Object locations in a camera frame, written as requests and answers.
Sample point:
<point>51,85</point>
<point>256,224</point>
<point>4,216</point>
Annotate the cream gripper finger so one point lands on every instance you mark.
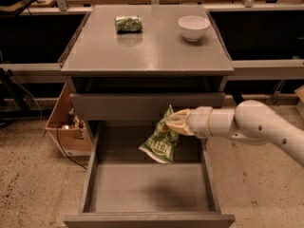
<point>182,129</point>
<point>179,117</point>

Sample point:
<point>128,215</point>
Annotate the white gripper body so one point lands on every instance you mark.
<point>199,122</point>

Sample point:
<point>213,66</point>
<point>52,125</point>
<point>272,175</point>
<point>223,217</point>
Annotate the green jalapeno chip bag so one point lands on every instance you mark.
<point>160,146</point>

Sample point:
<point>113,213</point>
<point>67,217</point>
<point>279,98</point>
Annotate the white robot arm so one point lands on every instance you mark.
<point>251,122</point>

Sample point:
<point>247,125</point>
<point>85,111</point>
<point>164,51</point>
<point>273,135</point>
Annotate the closed grey top drawer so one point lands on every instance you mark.
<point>137,106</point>

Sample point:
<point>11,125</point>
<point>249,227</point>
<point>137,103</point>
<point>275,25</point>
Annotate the grey drawer cabinet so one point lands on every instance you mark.
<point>155,60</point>

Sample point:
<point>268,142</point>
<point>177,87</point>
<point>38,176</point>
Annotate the open grey middle drawer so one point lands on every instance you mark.
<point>126,189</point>

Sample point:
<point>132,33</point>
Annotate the green crumpled snack bag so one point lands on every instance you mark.
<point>128,24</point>

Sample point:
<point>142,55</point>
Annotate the white ceramic bowl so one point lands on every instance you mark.
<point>193,27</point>

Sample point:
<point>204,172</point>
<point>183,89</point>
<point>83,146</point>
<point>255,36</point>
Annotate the wooden box with items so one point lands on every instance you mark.
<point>67,131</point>

